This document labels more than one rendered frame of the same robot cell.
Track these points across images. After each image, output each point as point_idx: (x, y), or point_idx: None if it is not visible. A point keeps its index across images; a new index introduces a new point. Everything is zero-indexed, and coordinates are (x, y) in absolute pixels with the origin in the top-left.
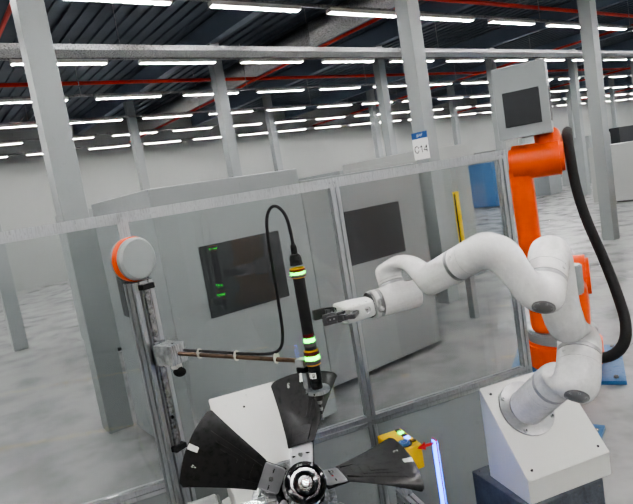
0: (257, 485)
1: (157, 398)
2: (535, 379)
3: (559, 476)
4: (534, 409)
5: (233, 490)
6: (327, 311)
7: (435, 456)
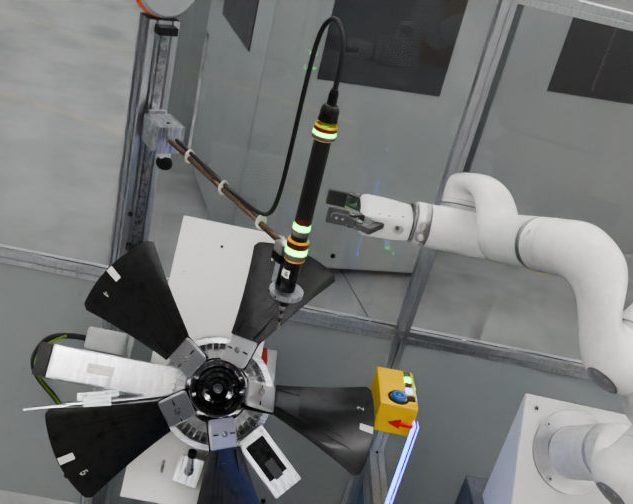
0: (168, 356)
1: (129, 179)
2: (591, 434)
3: None
4: (570, 465)
5: None
6: (350, 200)
7: (407, 442)
